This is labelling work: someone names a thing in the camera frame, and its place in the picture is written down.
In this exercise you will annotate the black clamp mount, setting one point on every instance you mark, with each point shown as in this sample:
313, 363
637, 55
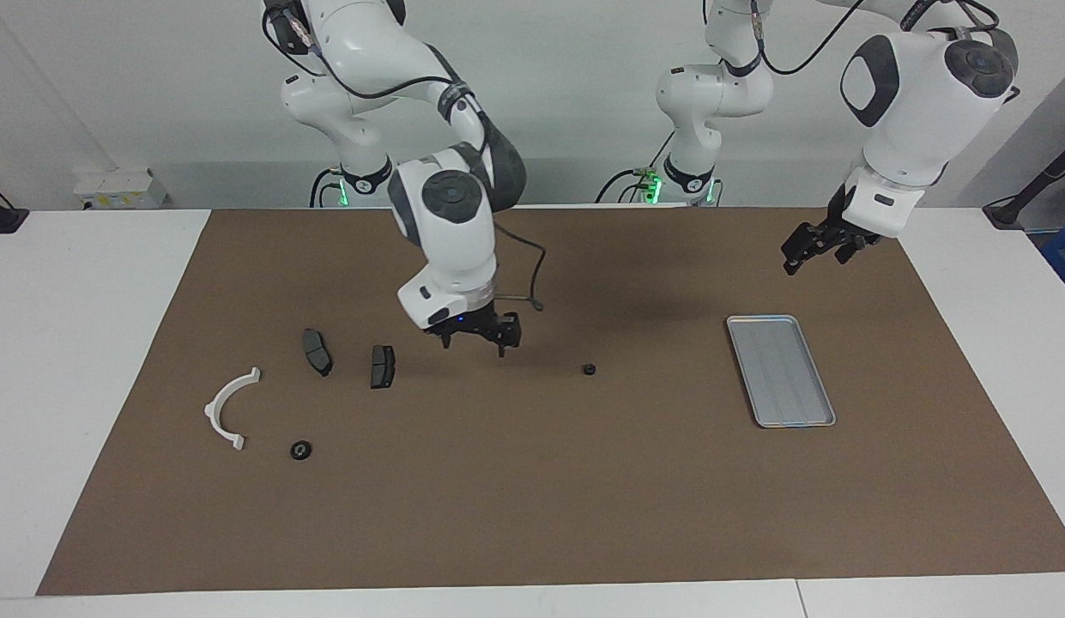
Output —
2, 219

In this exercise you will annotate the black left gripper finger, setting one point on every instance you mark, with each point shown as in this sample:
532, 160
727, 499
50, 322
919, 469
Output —
802, 247
851, 249

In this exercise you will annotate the white wall box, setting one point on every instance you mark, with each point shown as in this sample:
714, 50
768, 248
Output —
120, 189

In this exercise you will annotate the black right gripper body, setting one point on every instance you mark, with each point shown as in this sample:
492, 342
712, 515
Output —
472, 324

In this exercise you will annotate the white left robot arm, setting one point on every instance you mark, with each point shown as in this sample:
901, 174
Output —
910, 112

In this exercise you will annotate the silver metal tray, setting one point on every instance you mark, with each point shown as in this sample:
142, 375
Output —
781, 373

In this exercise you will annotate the white semicircular bracket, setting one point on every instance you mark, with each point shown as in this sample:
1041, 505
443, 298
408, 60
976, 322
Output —
213, 412

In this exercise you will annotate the grey brake pad with tabs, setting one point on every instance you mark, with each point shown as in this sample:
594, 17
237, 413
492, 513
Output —
317, 352

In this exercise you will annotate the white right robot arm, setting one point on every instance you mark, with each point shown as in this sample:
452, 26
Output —
446, 223

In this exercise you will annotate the brown table mat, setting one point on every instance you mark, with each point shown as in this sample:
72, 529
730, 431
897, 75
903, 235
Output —
583, 515

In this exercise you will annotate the rectangular grey brake pad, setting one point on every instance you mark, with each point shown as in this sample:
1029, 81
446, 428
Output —
383, 366

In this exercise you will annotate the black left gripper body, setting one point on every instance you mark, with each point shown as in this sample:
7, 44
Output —
841, 227

